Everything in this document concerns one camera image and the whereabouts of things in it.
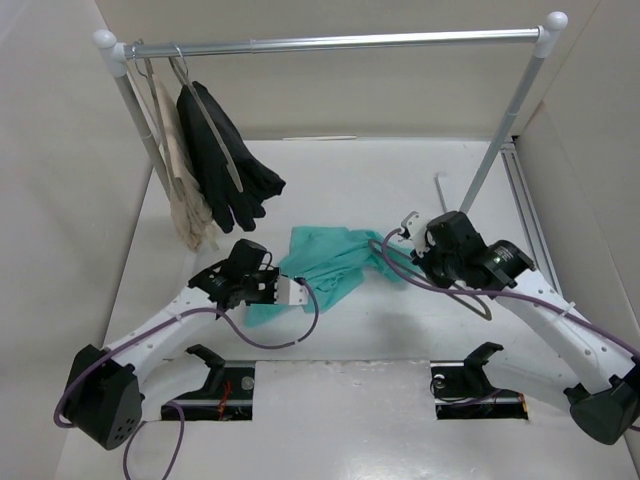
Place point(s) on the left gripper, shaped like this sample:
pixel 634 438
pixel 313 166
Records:
pixel 271 275

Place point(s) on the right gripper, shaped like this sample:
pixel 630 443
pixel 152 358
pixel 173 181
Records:
pixel 442 281

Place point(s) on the metal clothes hanger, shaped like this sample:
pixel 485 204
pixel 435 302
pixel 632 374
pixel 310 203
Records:
pixel 399 261

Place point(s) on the teal t shirt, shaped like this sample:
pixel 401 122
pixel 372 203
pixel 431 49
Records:
pixel 333 260

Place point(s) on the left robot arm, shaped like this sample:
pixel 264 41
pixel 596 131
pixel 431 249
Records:
pixel 104 396

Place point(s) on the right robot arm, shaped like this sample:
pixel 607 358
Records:
pixel 583 370

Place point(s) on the metal hanger with beige garment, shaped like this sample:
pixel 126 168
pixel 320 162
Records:
pixel 160 130

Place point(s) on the beige hanging garment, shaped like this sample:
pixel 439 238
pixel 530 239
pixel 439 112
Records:
pixel 191 215

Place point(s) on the black hanging garment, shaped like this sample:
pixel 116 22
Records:
pixel 230 207

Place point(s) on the white and chrome clothes rack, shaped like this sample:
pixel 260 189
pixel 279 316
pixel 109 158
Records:
pixel 544 37

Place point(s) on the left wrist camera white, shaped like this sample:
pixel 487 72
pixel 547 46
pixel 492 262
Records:
pixel 290 291

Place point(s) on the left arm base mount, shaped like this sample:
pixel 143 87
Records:
pixel 226 393

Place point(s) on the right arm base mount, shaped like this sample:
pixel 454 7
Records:
pixel 462 391

